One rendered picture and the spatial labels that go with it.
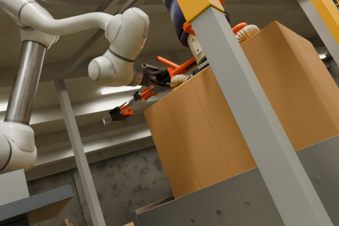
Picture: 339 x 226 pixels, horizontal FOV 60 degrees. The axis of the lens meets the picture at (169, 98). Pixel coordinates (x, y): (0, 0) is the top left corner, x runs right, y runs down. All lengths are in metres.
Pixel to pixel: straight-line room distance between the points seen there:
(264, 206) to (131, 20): 0.68
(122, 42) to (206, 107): 0.36
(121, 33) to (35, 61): 0.55
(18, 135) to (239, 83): 0.98
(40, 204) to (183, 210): 0.41
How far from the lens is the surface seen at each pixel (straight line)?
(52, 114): 8.52
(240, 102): 0.59
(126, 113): 1.49
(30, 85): 1.42
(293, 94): 0.89
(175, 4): 1.25
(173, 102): 1.08
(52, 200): 0.96
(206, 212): 0.88
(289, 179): 0.57
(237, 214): 0.83
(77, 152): 4.92
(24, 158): 1.36
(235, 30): 1.16
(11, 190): 1.06
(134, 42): 1.01
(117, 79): 1.05
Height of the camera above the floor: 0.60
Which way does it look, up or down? 17 degrees up
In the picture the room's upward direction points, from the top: 22 degrees counter-clockwise
